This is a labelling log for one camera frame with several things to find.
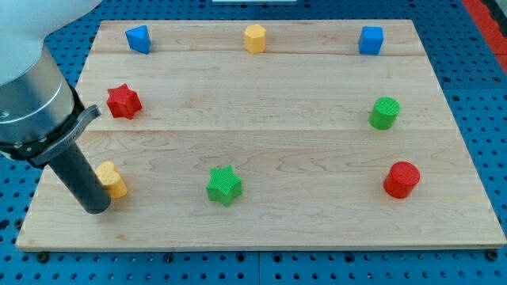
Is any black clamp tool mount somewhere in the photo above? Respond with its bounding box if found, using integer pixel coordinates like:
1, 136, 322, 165
1, 85, 101, 168

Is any red cylinder block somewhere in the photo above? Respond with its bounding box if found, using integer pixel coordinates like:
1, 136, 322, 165
383, 161, 421, 199

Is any blue triangle block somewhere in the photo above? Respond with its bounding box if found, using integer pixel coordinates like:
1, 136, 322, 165
125, 25, 151, 55

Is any yellow hexagon block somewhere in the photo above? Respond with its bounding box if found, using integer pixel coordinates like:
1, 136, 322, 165
244, 25, 266, 53

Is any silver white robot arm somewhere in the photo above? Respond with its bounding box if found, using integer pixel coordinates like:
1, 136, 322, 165
1, 0, 111, 214

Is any yellow heart block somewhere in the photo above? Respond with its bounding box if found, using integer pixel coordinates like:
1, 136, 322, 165
95, 161, 128, 199

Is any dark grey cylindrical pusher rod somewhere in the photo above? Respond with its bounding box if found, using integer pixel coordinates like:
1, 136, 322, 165
48, 143, 111, 215

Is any blue cube block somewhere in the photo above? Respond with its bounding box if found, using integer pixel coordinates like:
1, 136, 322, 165
358, 26, 384, 55

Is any red star block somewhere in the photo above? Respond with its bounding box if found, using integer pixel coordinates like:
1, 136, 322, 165
106, 84, 142, 120

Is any green cylinder block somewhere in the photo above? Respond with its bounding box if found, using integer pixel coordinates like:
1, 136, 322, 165
368, 97, 401, 130

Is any green star block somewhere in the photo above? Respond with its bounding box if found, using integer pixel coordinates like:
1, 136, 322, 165
206, 165, 242, 207

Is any light wooden board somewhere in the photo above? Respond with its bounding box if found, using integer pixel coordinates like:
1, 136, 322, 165
16, 20, 506, 253

